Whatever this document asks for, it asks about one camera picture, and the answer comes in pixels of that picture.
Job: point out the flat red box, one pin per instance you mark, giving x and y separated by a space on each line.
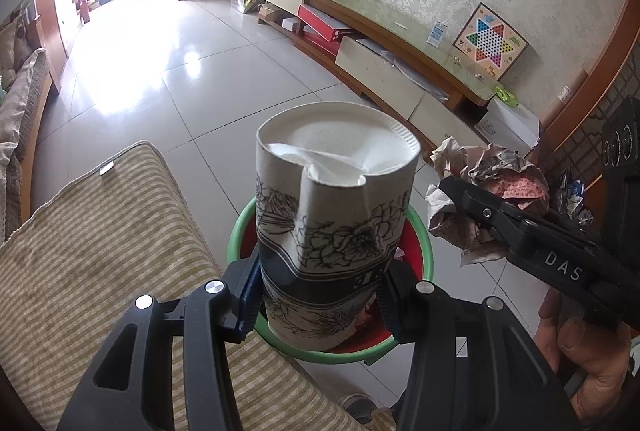
322 22

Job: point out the star checkers board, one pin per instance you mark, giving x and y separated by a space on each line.
487 41

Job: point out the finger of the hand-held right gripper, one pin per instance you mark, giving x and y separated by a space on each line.
480 208

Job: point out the wooden television cabinet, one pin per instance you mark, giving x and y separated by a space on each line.
380 21

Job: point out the small green toy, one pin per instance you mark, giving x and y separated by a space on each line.
506 95

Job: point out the floral paper cup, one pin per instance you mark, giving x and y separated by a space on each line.
330 221

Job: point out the green beige striped mat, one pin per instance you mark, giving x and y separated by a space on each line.
100 236

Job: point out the beige striped sofa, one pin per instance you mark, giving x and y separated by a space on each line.
30 91

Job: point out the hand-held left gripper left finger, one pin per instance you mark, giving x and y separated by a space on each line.
246 301

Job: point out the small cardboard box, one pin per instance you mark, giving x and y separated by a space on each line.
270 12

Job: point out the red bucket with green rim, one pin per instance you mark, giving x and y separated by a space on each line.
419 256

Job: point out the brown cushion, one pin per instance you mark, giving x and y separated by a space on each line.
15 51

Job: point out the small blue card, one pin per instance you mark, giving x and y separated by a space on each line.
438 33

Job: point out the large white box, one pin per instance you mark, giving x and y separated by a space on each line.
507 126

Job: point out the small white box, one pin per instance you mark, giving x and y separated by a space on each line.
290 25

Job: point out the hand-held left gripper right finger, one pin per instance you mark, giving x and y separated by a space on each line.
400 311

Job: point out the silver foil wrapper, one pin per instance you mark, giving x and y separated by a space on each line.
572 196

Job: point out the yellow green packet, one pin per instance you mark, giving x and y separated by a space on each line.
246 1

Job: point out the person's right hand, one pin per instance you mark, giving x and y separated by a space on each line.
590 356

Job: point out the pink paper box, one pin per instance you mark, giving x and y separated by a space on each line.
465 171

